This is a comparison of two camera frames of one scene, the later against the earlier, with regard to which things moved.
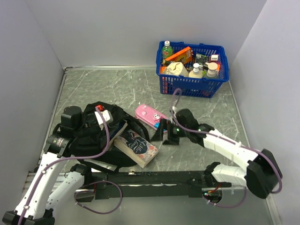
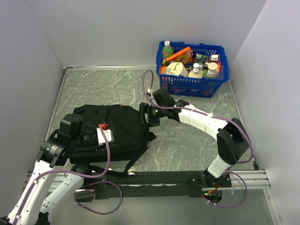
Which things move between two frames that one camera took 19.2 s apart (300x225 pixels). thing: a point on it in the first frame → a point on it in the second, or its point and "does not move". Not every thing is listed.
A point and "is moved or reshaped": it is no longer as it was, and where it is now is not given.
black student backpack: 93,146 is moved or reshaped
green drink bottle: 167,50 does not move
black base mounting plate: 149,184 does not move
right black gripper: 159,136 → 145,108
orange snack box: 184,56 does not move
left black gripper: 100,130 → 94,129
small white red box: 214,58 does not move
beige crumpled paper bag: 176,68 does not move
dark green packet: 201,59 does not move
